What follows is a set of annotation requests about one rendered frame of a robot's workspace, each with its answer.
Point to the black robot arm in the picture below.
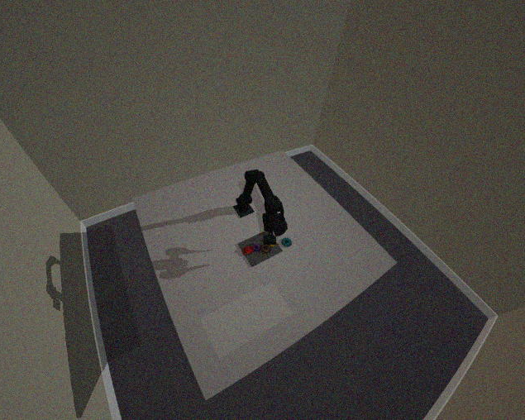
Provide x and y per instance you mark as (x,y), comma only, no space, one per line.
(272,203)

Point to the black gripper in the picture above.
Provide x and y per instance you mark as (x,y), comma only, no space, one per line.
(268,239)

